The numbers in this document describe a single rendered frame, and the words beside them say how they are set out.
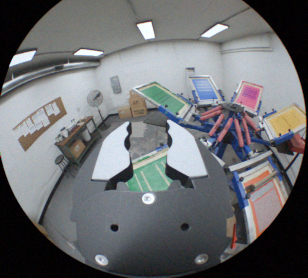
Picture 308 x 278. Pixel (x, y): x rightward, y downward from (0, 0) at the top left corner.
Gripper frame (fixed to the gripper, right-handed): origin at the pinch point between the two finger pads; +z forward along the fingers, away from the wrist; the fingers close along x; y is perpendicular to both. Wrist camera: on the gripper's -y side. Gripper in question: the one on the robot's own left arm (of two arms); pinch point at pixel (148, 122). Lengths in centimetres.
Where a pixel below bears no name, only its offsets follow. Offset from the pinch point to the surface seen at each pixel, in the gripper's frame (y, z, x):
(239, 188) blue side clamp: 58, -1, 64
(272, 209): 60, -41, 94
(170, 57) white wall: -70, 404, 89
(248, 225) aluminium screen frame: 61, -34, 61
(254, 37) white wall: -164, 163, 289
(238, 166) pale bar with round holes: 54, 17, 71
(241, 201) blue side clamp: 61, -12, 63
